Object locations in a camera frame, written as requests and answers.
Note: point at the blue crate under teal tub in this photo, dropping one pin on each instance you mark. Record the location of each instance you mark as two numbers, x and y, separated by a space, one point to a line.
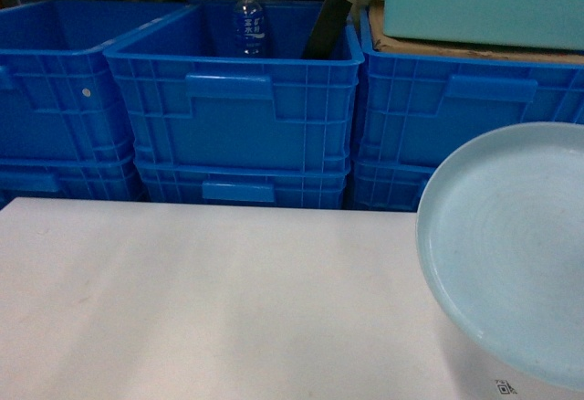
415 109

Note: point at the clear water bottle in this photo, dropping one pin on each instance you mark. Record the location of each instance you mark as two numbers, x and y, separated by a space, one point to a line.
250 29

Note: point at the blue crate lower left stack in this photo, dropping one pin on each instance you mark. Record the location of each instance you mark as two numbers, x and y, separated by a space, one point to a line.
110 181

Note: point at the teal plastic tub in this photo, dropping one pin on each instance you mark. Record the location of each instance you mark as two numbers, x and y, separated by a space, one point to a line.
548 24

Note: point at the light blue round plate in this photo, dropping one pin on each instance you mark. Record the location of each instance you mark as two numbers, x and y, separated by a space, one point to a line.
499 236

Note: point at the blue crate far left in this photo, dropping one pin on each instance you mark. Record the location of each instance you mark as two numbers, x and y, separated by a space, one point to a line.
59 100

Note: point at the black flat board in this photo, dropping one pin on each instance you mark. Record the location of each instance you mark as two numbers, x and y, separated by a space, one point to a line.
324 35

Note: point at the blue crate lower middle stack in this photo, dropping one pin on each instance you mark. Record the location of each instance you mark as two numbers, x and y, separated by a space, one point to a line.
205 185

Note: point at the blue crate stack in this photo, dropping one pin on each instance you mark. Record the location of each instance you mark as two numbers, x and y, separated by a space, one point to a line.
205 185
386 186
110 181

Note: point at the blue crate with bottle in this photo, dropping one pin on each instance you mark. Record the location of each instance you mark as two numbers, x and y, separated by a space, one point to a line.
193 102

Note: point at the blue crate lower right stack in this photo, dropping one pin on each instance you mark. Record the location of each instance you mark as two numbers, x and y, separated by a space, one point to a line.
386 186

